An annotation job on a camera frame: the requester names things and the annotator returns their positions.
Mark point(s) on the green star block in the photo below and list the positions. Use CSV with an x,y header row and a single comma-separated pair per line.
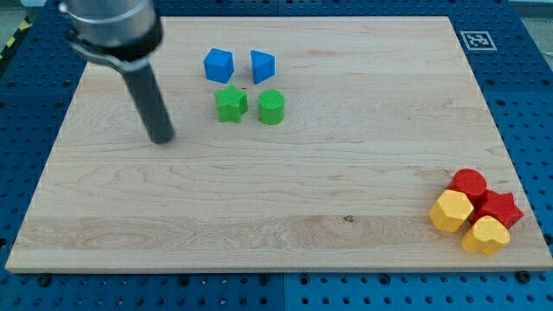
x,y
231,103

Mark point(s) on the red star block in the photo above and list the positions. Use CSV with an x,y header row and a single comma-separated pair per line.
x,y
502,207

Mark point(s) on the wooden board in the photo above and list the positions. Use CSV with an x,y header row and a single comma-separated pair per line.
x,y
379,114

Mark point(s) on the green cylinder block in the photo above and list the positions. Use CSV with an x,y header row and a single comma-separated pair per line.
x,y
271,107

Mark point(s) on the blue triangle block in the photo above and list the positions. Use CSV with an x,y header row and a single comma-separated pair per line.
x,y
263,66

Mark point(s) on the blue cube block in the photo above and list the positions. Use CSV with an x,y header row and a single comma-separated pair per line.
x,y
219,65

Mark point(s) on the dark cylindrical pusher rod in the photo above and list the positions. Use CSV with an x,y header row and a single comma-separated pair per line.
x,y
145,92

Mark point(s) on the yellow hexagon block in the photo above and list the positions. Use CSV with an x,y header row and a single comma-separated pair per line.
x,y
450,211

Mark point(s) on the red cylinder block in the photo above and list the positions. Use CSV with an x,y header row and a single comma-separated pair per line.
x,y
470,182

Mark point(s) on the yellow heart block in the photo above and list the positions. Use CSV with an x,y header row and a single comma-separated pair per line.
x,y
487,236

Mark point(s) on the white fiducial marker tag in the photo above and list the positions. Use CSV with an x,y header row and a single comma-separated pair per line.
x,y
478,40

